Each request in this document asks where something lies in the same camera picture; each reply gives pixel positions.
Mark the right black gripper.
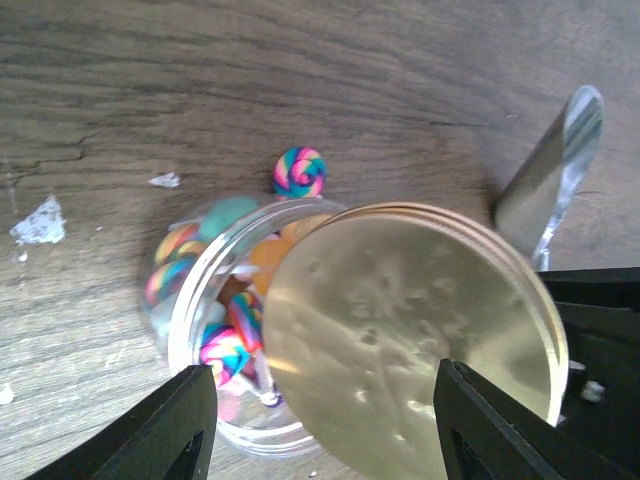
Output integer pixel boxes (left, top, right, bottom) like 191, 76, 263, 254
539, 267, 639, 470

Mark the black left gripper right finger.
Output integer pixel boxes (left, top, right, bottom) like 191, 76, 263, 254
434, 359, 636, 479

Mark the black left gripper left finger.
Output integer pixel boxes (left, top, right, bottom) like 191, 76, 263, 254
29, 365, 217, 479

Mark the metal scoop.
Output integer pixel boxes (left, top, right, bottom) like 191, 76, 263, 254
493, 85, 604, 271

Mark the clear plastic jar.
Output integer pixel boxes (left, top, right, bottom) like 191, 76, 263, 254
141, 193, 345, 458

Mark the round white jar lid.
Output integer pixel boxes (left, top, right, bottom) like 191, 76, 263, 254
263, 202, 569, 479

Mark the fallen swirl lollipop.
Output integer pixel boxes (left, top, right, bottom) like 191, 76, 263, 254
272, 146, 328, 199

